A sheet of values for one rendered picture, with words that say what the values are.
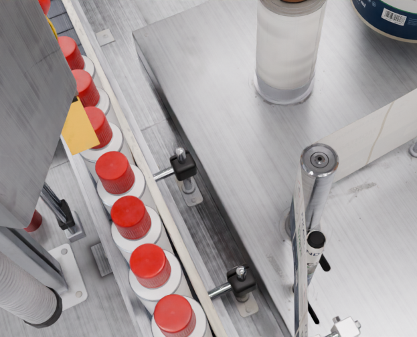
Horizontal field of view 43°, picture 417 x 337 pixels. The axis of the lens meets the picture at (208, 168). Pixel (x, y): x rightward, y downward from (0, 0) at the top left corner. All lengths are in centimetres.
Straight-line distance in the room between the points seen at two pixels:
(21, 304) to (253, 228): 36
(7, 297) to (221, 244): 40
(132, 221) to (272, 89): 35
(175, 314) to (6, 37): 29
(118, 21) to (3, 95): 75
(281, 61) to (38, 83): 48
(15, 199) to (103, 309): 49
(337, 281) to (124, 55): 51
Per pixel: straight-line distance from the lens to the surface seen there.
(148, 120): 85
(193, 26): 89
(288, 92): 77
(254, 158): 74
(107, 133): 57
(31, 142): 28
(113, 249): 62
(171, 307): 47
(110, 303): 75
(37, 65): 27
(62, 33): 93
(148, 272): 48
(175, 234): 67
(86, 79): 59
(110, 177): 52
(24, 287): 42
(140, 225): 50
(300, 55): 71
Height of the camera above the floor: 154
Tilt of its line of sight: 63 degrees down
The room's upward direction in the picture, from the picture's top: 8 degrees counter-clockwise
